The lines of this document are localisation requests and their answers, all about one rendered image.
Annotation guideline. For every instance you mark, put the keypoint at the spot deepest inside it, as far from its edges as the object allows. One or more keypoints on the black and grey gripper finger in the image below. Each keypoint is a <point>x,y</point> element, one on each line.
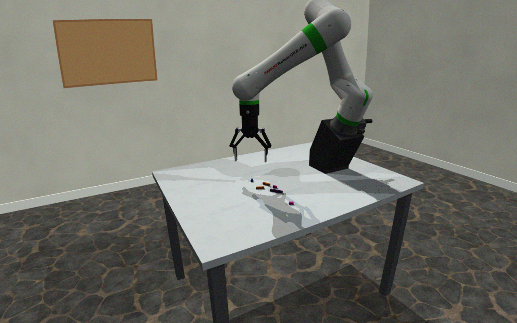
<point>262,142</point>
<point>237,130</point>

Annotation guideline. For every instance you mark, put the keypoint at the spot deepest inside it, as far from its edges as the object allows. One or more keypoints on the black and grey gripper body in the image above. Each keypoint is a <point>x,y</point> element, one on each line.
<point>249,124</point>

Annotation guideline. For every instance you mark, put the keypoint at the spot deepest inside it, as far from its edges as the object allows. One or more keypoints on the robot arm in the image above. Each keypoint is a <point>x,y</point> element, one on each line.
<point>327,26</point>

